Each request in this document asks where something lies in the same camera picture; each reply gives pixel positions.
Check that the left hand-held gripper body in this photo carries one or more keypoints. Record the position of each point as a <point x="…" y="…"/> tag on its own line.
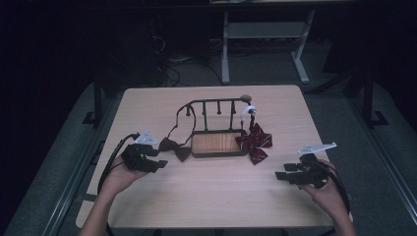
<point x="137" y="157"/>

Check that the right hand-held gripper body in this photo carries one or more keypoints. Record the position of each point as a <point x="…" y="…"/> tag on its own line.
<point x="311" y="173"/>

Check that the dark maroon bow tie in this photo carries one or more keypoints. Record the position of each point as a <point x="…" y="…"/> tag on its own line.
<point x="175" y="149"/>

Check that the black metal rack wooden tray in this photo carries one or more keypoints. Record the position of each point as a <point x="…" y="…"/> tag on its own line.
<point x="216" y="142"/>

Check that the person's left hand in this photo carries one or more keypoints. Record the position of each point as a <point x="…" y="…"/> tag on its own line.
<point x="123" y="178"/>

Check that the person's right hand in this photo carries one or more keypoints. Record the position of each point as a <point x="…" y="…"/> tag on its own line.
<point x="324" y="196"/>

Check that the red striped bow tie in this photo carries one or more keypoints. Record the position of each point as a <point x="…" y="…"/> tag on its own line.
<point x="255" y="142"/>

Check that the black metal stand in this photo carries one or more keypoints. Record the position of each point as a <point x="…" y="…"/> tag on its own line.
<point x="369" y="98"/>
<point x="97" y="101"/>

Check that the white metal desk frame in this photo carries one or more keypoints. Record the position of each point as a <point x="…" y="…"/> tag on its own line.
<point x="226" y="49"/>

